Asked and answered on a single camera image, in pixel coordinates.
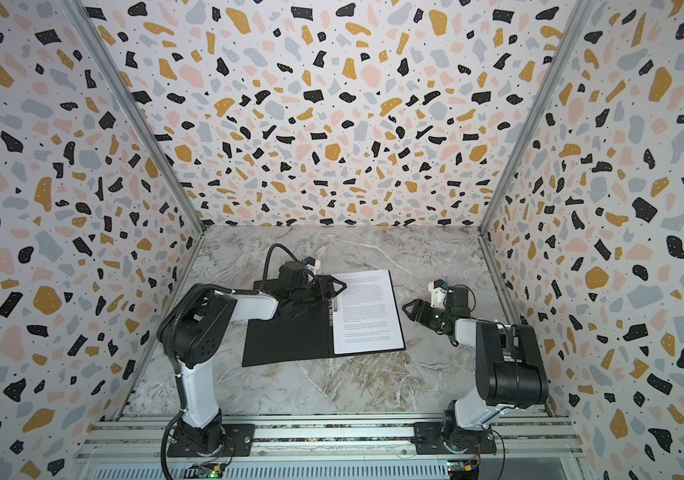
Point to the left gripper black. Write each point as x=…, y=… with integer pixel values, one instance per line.
x=327, y=292

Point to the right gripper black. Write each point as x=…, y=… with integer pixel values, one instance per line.
x=428, y=310

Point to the orange black file folder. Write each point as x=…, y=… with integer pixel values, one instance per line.
x=290, y=336

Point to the text page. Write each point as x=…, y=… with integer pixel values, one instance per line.
x=365, y=316

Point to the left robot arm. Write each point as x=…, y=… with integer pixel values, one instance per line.
x=193, y=332

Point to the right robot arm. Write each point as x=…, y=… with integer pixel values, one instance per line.
x=509, y=372

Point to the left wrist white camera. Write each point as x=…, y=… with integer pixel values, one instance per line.
x=312, y=263

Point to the wrist white camera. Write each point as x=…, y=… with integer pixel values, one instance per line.
x=438, y=293
x=312, y=263

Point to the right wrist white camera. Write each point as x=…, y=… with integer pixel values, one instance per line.
x=438, y=293

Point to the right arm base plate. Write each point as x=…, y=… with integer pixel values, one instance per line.
x=435, y=438

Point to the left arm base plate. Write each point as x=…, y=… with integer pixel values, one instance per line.
x=221, y=440

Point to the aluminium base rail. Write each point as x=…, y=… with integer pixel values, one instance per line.
x=520, y=445

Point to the aluminium corner post right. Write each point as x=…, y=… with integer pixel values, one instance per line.
x=573, y=28

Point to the aluminium corner post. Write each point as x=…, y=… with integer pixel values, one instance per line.
x=573, y=28
x=78, y=16

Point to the aluminium corner post left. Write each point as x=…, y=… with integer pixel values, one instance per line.
x=78, y=16

